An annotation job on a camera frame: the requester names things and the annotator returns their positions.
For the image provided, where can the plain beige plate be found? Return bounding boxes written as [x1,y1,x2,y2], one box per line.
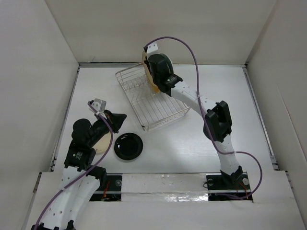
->
[93,132,111,155]

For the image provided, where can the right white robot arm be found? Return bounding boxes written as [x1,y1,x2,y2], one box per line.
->
[143,54,243,188]

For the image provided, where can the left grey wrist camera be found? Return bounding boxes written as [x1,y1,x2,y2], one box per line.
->
[88,98,106,114]

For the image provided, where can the red and teal plate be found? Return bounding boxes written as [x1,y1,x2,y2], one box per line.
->
[161,53,174,75]

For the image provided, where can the beige bird pattern plate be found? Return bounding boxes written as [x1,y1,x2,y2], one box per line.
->
[142,50,160,93]

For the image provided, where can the black round plate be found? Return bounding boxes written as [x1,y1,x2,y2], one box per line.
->
[114,133,143,161]

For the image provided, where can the silver wire dish rack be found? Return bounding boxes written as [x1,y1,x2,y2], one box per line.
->
[115,64,190,131]

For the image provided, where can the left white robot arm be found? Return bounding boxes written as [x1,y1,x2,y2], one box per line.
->
[31,110,127,230]

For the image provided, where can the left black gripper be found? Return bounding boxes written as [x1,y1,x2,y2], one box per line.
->
[88,109,127,146]

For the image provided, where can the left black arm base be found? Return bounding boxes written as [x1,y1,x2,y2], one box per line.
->
[90,173,122,202]

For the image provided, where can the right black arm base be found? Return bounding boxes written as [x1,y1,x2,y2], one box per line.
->
[203,172,253,201]

